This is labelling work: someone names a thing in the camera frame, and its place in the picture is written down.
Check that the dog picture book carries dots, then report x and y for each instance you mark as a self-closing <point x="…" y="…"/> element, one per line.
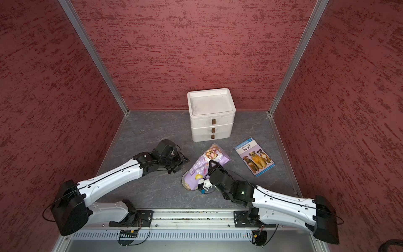
<point x="252" y="154"/>

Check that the white foam box stack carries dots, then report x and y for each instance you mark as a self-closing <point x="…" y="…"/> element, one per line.
<point x="212" y="114"/>

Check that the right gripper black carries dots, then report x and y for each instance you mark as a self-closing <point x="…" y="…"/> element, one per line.
<point x="216" y="166"/>

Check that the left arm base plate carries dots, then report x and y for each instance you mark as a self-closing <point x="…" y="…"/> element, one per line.
<point x="144" y="219"/>

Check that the right corner aluminium post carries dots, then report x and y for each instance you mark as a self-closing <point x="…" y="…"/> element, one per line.
<point x="312" y="23"/>

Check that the purple oats bag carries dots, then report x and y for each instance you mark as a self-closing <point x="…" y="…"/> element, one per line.
<point x="216" y="153"/>

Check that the corner aluminium post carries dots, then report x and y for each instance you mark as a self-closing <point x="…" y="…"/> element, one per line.
<point x="312" y="23"/>
<point x="73" y="17"/>

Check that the left corner aluminium post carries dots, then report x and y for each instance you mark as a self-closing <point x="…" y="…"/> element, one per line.
<point x="73" y="17"/>

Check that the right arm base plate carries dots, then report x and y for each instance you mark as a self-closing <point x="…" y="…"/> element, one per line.
<point x="241" y="221"/>

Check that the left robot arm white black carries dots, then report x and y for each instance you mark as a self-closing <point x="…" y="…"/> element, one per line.
<point x="76" y="204"/>

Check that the white patterned breakfast bowl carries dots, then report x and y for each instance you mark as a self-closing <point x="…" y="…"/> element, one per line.
<point x="191" y="182"/>

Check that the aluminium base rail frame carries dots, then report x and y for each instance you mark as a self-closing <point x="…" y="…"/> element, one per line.
<point x="188" y="231"/>

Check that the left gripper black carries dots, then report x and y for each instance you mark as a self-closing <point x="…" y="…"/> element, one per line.
<point x="180" y="161"/>

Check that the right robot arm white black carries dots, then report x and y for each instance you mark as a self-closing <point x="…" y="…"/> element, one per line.
<point x="267" y="207"/>

